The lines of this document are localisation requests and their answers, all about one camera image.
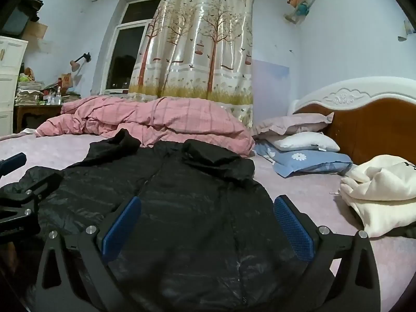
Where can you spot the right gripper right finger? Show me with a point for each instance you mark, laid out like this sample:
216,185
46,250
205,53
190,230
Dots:
341,272

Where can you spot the pink floral bedsheet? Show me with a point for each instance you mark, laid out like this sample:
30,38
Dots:
313,194

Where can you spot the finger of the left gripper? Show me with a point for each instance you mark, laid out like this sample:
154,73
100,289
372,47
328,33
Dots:
12,163

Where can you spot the white pillow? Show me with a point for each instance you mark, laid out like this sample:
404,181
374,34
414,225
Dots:
303,141

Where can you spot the cluttered wooden desk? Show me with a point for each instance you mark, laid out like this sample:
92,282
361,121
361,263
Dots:
36,102

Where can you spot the tree print curtain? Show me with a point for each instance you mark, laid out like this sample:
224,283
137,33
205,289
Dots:
198,49

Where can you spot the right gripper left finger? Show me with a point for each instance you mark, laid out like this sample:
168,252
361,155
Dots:
97,245

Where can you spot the mauve pillow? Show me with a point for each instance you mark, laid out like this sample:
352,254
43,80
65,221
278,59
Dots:
293,124

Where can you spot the white cabinet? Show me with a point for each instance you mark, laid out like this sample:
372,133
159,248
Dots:
12,52

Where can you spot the blue flower pillow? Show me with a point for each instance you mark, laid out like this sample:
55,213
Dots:
289,163

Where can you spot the pink wall lamp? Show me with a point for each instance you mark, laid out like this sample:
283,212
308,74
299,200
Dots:
75,64

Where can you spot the cream folded garment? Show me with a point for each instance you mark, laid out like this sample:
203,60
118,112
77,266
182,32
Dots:
382,193

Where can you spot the white and wood headboard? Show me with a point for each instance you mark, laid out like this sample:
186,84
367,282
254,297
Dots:
372,115

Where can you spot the hanging doll toy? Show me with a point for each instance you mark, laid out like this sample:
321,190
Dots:
300,9

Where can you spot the pink plaid duvet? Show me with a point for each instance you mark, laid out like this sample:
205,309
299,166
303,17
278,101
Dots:
164,119

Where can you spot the black puffer jacket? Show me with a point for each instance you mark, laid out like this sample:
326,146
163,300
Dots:
207,238

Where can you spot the dark window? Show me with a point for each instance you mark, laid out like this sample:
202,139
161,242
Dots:
127,39

